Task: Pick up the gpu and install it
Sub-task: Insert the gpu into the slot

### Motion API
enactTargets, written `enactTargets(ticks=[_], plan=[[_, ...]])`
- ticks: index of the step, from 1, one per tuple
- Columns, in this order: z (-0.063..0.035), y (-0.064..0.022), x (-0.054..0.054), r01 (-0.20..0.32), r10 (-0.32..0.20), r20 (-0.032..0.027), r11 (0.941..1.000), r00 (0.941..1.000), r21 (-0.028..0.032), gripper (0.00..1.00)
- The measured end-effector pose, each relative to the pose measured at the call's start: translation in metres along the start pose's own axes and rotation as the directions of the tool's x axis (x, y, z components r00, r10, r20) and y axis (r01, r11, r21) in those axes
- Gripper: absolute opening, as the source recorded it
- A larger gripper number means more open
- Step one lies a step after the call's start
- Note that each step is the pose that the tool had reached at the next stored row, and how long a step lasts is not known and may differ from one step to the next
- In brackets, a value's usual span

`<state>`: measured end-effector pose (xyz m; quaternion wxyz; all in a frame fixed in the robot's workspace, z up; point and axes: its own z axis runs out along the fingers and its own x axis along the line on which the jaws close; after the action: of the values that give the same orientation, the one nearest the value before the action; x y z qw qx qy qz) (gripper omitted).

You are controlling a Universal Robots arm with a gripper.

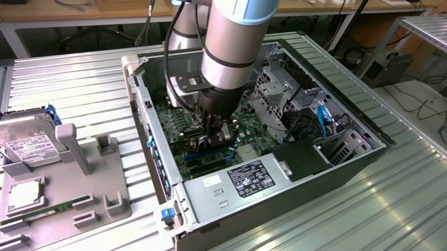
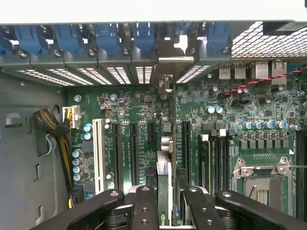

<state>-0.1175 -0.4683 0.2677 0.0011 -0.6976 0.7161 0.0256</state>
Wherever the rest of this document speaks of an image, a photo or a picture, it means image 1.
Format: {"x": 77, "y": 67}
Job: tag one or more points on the black expansion slot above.
{"x": 206, "y": 167}

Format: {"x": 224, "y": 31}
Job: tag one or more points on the blue expansion slot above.
{"x": 209, "y": 156}

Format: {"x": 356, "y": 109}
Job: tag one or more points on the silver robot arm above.
{"x": 229, "y": 47}

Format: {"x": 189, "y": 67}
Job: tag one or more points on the green motherboard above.
{"x": 257, "y": 136}

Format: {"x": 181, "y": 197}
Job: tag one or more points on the open black PC case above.
{"x": 244, "y": 209}

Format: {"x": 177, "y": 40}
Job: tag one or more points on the blue case latch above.
{"x": 166, "y": 213}

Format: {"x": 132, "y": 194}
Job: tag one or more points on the installed black RAM stick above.
{"x": 189, "y": 134}

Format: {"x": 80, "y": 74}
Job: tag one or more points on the black box on floor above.
{"x": 386, "y": 70}

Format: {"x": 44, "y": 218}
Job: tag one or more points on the green RAM stick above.
{"x": 45, "y": 210}

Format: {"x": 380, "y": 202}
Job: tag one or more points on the silver CPU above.
{"x": 25, "y": 194}

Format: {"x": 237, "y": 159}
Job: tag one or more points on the silver chipset heatsink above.
{"x": 246, "y": 153}

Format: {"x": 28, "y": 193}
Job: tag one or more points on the wooden desk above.
{"x": 104, "y": 10}

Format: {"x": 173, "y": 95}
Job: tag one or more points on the grey parts rack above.
{"x": 58, "y": 188}

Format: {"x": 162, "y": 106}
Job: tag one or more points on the black plastic shroud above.
{"x": 300, "y": 159}

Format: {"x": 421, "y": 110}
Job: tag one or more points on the blue disk bracket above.
{"x": 52, "y": 113}

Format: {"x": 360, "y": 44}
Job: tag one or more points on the silver hard disk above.
{"x": 30, "y": 141}

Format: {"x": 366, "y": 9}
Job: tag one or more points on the grey power supply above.
{"x": 222, "y": 193}

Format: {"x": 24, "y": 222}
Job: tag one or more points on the metal slat side table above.
{"x": 421, "y": 26}

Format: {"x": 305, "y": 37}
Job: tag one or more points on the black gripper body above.
{"x": 220, "y": 104}

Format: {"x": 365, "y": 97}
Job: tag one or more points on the dark graphics card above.
{"x": 186, "y": 143}

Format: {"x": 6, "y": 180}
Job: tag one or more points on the silver disk bay cage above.
{"x": 274, "y": 91}

